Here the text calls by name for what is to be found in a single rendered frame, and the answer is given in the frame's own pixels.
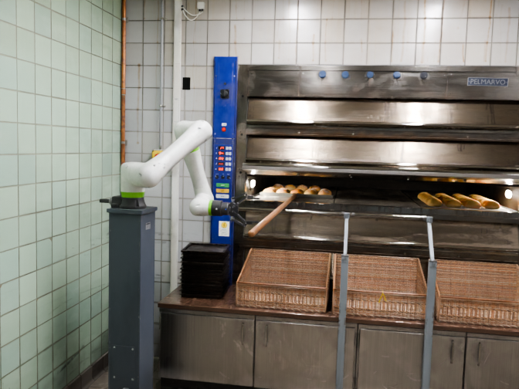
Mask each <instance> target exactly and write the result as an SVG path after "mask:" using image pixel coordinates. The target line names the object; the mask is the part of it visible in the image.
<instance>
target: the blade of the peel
mask: <svg viewBox="0 0 519 389"><path fill-rule="evenodd" d="M259 195H262V196H279V197H291V196H292V195H293V193H275V192H263V191H262V192H260V193H259ZM333 197H334V194H331V195H327V194H298V198H329V199H333Z"/></svg>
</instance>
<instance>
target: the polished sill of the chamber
mask: <svg viewBox="0 0 519 389"><path fill-rule="evenodd" d="M283 203H284V201H267V200H249V199H246V200H245V206H257V207H274V208H278V207H279V206H280V205H281V204H283ZM286 208H306V209H321V210H338V211H369V212H385V213H402V214H418V215H450V216H466V217H482V218H514V219H519V212H516V211H484V210H466V209H450V208H417V207H400V206H383V205H350V204H333V203H317V202H299V201H292V202H291V203H289V204H288V206H286Z"/></svg>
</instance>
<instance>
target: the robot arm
mask: <svg viewBox="0 0 519 389"><path fill-rule="evenodd" d="M174 133H175V138H176V141H175V142H174V143H173V144H172V145H170V146H169V147H168V148H166V149H165V150H164V151H162V152H161V153H160V154H159V155H157V156H156V157H154V158H152V159H151V160H149V161H148V162H146V163H141V162H127V163H123V164H122V165H121V167H120V192H121V195H116V196H113V197H112V198H110V199H100V203H109V204H110V205H111V207H112V208H122V209H144V208H147V205H146V204H145V201H144V193H145V188H153V187H155V186H156V185H158V183H159V182H160V181H161V180H162V179H163V177H164V176H165V175H166V174H167V173H168V172H169V171H170V170H171V169H172V168H173V167H174V166H175V165H176V164H177V163H178V162H179V161H180V160H182V159H183V158H184V161H185V164H186V166H187V168H188V172H189V174H190V177H191V179H192V184H193V188H194V191H195V198H194V199H193V200H192V201H191V203H190V205H189V210H190V212H191V213H192V214H193V215H194V216H197V217H201V216H206V215H210V216H222V215H231V219H230V221H233V222H236V223H237V224H239V225H241V226H242V227H244V228H245V227H246V225H252V224H253V223H259V221H246V220H245V219H244V218H242V217H241V216H240V215H239V214H238V212H239V206H238V204H239V203H241V202H242V201H244V200H245V199H246V198H247V199H260V198H254V197H253V195H248V194H247V192H245V193H242V194H240V195H238V196H236V197H231V200H232V202H223V201H219V200H214V197H213V194H212V192H211V189H210V187H209V183H208V181H207V178H206V176H205V171H204V167H203V164H202V156H201V152H200V148H199V146H200V145H202V144H203V143H205V142H206V141H207V140H209V139H210V137H211V136H212V128H211V126H210V124H209V123H208V122H206V121H204V120H197V121H187V120H183V121H180V122H178V123H177V124H176V125H175V129H174ZM243 195H245V197H244V198H242V199H241V200H240V201H238V202H237V203H235V202H234V201H235V199H236V198H239V197H241V196H243ZM234 215H235V216H236V217H238V218H239V219H240V220H241V221H242V222H243V223H244V224H243V223H242V222H240V221H238V220H236V219H235V218H234V217H233V216H234Z"/></svg>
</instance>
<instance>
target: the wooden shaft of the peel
mask: <svg viewBox="0 0 519 389"><path fill-rule="evenodd" d="M296 197H297V195H296V194H293V195H292V196H291V197H289V198H288V199H287V200H286V201H285V202H284V203H283V204H281V205H280V206H279V207H278V208H276V209H275V210H274V211H273V212H271V213H270V214H269V215H268V216H266V217H265V218H264V219H263V220H262V221H261V222H260V223H259V224H257V225H256V226H255V227H254V228H252V229H251V230H250V231H249V232H248V236H249V237H253V236H255V235H256V234H257V233H258V232H259V231H260V230H261V229H262V228H263V227H265V226H266V225H267V224H268V223H269V222H270V221H271V220H272V219H273V218H274V217H276V216H277V215H278V214H279V213H280V212H281V211H282V210H283V209H284V208H285V207H286V206H288V204H289V203H291V202H292V200H294V199H295V198H296Z"/></svg>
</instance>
